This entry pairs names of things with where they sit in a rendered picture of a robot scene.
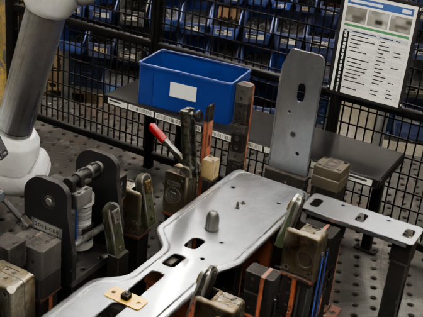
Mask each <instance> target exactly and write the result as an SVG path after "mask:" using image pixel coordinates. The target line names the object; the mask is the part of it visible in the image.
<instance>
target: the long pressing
mask: <svg viewBox="0 0 423 317"><path fill-rule="evenodd" d="M232 187H235V188H232ZM297 193H299V194H300V195H302V196H304V197H305V198H306V200H307V199H308V198H309V197H310V196H309V195H308V194H307V193H306V192H305V191H303V190H301V189H298V188H295V187H292V186H288V185H286V184H282V183H280V182H276V181H273V180H271V179H267V178H265V177H261V176H259V175H256V174H252V173H250V172H246V171H244V170H241V169H239V170H235V171H233V172H231V173H229V175H227V176H226V177H224V178H223V179H222V180H220V181H219V182H217V183H216V184H215V185H213V186H212V187H211V188H209V189H208V190H206V191H205V192H204V193H203V194H201V195H199V196H198V197H197V198H196V199H194V200H192V201H191V202H190V203H189V204H187V205H185V207H183V208H182V209H180V210H179V211H178V212H176V213H175V214H173V215H172V216H171V217H169V218H168V219H166V220H165V221H164V222H162V223H161V224H160V225H159V226H158V227H157V228H156V232H155V236H156V238H157V241H158V243H159V246H160V248H161V249H160V250H159V251H158V252H157V253H156V254H155V255H153V256H152V257H151V258H150V259H148V260H147V261H146V262H144V263H143V264H142V265H141V266H139V267H138V268H137V269H135V270H134V271H133V272H131V273H130V274H128V275H123V276H119V277H102V278H97V279H93V280H91V281H89V282H87V283H85V285H83V286H82V287H80V288H79V289H78V290H76V291H75V292H73V293H72V294H71V295H70V296H68V297H67V298H65V299H64V300H63V301H61V302H60V303H59V304H57V305H56V306H54V307H53V308H52V309H50V310H49V311H47V312H46V313H45V314H44V315H42V316H41V317H96V316H97V315H99V314H100V313H101V312H102V311H104V310H105V309H106V308H107V307H108V306H110V305H111V304H113V303H118V302H116V301H114V300H112V299H110V298H108V297H106V296H104V294H105V292H106V291H108V290H109V289H111V288H112V287H113V286H117V287H120V288H122V289H124V290H126V291H129V290H130V289H131V288H132V287H133V286H135V285H136V284H137V283H139V282H140V281H141V280H142V279H143V278H145V277H146V276H147V275H149V274H150V273H151V272H158V273H160V274H162V275H163V277H162V278H161V279H160V280H158V281H157V282H156V283H155V284H154V285H153V286H151V287H150V288H149V289H148V290H146V291H145V292H144V293H143V294H142V295H140V297H141V298H144V299H146V300H148V303H147V304H146V305H145V306H144V307H143V308H141V309H140V310H138V311H136V310H134V309H132V308H129V307H128V306H125V305H123V304H121V303H118V304H121V305H123V306H124V307H125V309H124V310H123V311H121V312H120V313H119V314H117V315H116V316H115V317H171V316H172V315H173V314H174V313H175V312H176V311H178V310H179V309H180V308H181V307H182V306H183V305H184V304H186V303H187V302H188V301H189V300H190V299H191V298H192V296H193V293H194V290H195V287H196V284H197V283H196V278H197V276H198V274H199V273H200V271H202V270H203V268H204V266H205V265H206V264H207V263H210V264H212V265H214V266H215V267H216V268H217V269H218V274H220V273H222V272H226V271H228V270H232V269H234V268H237V267H240V266H241V265H242V264H244V263H245V262H246V261H247V260H248V259H249V258H250V257H251V256H252V255H253V254H255V253H256V252H257V251H258V250H259V249H260V248H261V247H262V246H263V245H264V244H265V243H266V242H267V241H268V240H269V239H270V238H271V237H272V236H273V235H274V234H275V233H276V232H277V231H278V230H280V229H281V226H282V224H283V221H284V219H285V216H286V214H287V212H288V211H287V210H286V208H287V206H288V203H289V202H290V201H291V200H292V199H293V198H294V197H295V195H296V194H297ZM237 201H238V202H239V208H240V209H235V207H236V203H237ZM242 201H245V204H241V202H242ZM277 203H280V204H277ZM210 210H216V211H218V213H219V216H220V222H219V228H218V231H217V232H214V233H212V232H208V231H206V230H205V223H206V216H207V214H208V212H209V211H210ZM194 238H197V239H200V240H203V241H204V243H203V244H202V245H201V246H199V247H198V248H197V249H190V248H188V247H185V244H187V243H188V242H190V241H191V240H192V239H194ZM220 242H223V243H220ZM174 254H176V255H180V256H182V257H184V260H183V261H181V262H180V263H179V264H177V266H175V267H168V266H166V265H164V264H163V262H165V261H166V260H167V259H168V258H169V257H171V256H172V255H174ZM200 258H204V260H201V259H200Z"/></svg>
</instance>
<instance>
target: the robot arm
mask: <svg viewBox="0 0 423 317"><path fill-rule="evenodd" d="M94 1H95V0H24V3H25V6H26V8H25V12H24V15H23V20H22V23H21V28H20V32H19V35H18V39H17V42H16V47H15V50H14V55H13V59H12V62H11V66H10V70H9V74H8V79H7V81H6V86H5V89H4V94H3V98H2V101H1V105H0V188H1V189H2V191H4V193H5V194H6V196H16V197H17V196H24V190H25V184H26V182H27V181H28V180H29V179H31V178H32V177H34V176H36V175H46V176H48V175H49V172H50V168H51V162H50V157H49V156H48V153H47V152H46V151H45V150H44V149H43V148H40V137H39V136H38V133H37V131H36V130H35V129H34V125H35V122H36V119H37V115H38V111H39V109H40V105H41V101H42V98H43V94H44V91H45V87H46V85H47V81H48V77H49V74H50V70H51V68H52V65H53V62H54V58H55V54H56V51H57V47H58V45H59V41H60V37H61V34H62V30H63V27H64V24H65V20H66V19H67V18H68V17H70V16H71V15H72V14H73V13H74V11H75V10H76V9H77V7H78V6H79V5H81V6H87V5H89V4H92V3H93V2H94Z"/></svg>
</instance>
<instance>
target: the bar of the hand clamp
mask: <svg viewBox="0 0 423 317"><path fill-rule="evenodd" d="M177 115H178V116H179V117H180V124H181V146H182V158H183V166H187V167H189V168H190V169H191V177H190V178H189V179H191V178H192V174H198V162H197V148H196V123H195V121H196V122H201V121H202V120H203V112H202V111H200V110H197V112H195V108H192V107H189V106H187V107H185V108H184V109H182V110H180V111H178V112H177ZM191 164H192V165H193V166H194V168H195V169H194V170H193V171H192V168H191Z"/></svg>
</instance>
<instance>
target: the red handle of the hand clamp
mask: <svg viewBox="0 0 423 317"><path fill-rule="evenodd" d="M148 129H149V130H150V132H151V133H152V134H153V135H154V136H155V137H156V138H157V139H158V140H159V141H160V142H161V143H162V144H163V145H164V146H165V147H166V148H167V149H168V150H169V151H170V152H171V153H172V154H173V155H174V156H175V158H176V159H177V160H178V161H179V162H180V163H181V165H183V158H182V153H181V152H180V151H179V150H178V149H177V148H176V147H175V146H174V145H173V144H172V143H171V141H170V140H169V139H168V137H167V136H166V135H165V134H164V133H163V132H162V130H161V129H160V128H159V127H158V126H157V125H156V124H155V123H153V124H152V123H151V124H150V125H149V128H148Z"/></svg>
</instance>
